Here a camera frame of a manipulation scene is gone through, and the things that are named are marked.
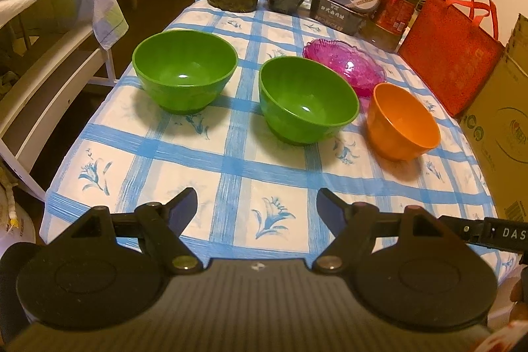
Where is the green plastic bowl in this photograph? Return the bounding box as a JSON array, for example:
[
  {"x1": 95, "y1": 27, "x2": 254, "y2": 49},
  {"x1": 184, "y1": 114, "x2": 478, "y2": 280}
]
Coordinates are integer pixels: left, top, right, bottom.
[
  {"x1": 258, "y1": 56, "x2": 360, "y2": 145},
  {"x1": 132, "y1": 29, "x2": 238, "y2": 114}
]

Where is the dark rectangular food box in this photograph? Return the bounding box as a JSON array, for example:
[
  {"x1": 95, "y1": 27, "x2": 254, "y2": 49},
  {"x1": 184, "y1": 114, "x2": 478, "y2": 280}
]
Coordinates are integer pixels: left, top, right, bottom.
[{"x1": 310, "y1": 0, "x2": 366, "y2": 36}]

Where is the oil bottle red label right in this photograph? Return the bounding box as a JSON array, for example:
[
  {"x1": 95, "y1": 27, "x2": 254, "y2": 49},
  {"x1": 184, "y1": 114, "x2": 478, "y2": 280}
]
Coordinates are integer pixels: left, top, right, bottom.
[{"x1": 359, "y1": 0, "x2": 420, "y2": 52}]

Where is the white shelf rack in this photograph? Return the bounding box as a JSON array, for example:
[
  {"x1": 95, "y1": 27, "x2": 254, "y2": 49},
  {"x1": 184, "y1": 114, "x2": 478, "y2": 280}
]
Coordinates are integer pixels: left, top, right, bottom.
[{"x1": 1, "y1": 0, "x2": 117, "y2": 200}]

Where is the blue checked tablecloth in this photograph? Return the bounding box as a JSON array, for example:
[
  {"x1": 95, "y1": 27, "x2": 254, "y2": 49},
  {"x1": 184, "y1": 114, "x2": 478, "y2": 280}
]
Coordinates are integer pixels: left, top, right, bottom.
[{"x1": 39, "y1": 0, "x2": 496, "y2": 261}]

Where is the orange plastic bowl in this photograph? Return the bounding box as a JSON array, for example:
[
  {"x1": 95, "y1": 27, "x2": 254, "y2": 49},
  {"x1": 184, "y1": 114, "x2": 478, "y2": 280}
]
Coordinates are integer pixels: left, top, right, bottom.
[{"x1": 366, "y1": 82, "x2": 440, "y2": 161}]

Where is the person's right hand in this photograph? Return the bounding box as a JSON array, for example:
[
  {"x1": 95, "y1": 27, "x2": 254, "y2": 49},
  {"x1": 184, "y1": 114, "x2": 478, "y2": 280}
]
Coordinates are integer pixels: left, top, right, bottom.
[{"x1": 475, "y1": 267, "x2": 527, "y2": 352}]

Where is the red tote bag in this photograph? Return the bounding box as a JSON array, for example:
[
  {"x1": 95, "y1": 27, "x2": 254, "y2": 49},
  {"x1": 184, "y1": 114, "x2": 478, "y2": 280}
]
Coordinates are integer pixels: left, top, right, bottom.
[{"x1": 398, "y1": 0, "x2": 504, "y2": 117}]

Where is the pink glass plate floral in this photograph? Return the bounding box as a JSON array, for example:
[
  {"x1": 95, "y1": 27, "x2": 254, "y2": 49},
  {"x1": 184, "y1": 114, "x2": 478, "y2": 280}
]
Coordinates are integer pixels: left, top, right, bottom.
[{"x1": 303, "y1": 38, "x2": 386, "y2": 98}]

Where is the large cardboard box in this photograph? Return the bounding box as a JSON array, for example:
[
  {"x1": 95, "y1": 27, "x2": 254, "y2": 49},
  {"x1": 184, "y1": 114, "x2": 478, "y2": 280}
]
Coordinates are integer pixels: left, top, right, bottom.
[{"x1": 462, "y1": 14, "x2": 528, "y2": 222}]

